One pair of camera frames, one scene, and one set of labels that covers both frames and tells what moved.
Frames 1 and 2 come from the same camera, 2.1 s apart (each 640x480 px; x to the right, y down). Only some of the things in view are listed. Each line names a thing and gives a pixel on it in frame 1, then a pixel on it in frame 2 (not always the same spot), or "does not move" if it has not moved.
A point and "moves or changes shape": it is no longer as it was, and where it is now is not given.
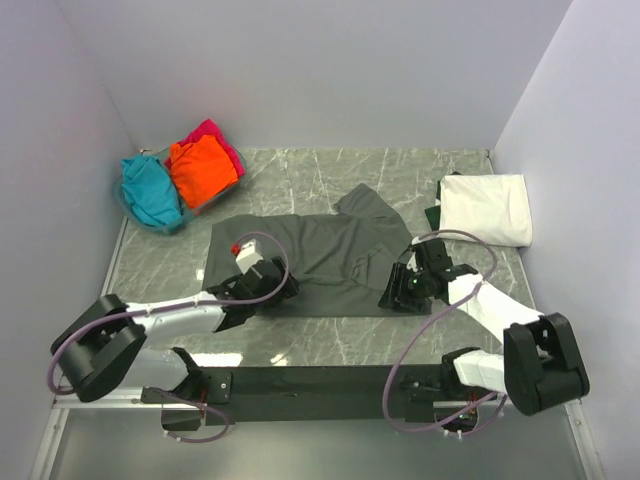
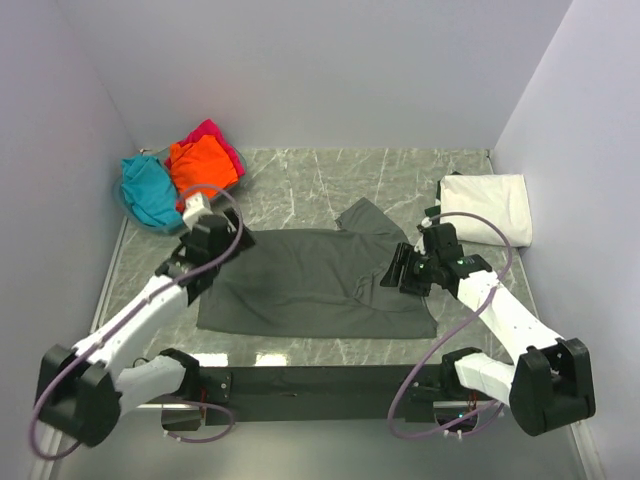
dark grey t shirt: [343, 256] moves or changes shape
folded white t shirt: [493, 208] does not move
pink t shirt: [209, 128] does not move
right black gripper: [398, 288] -> [400, 267]
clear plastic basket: [161, 190] does not move
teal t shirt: [150, 190] does not move
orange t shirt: [202, 171] does not move
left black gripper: [279, 282] -> [232, 232]
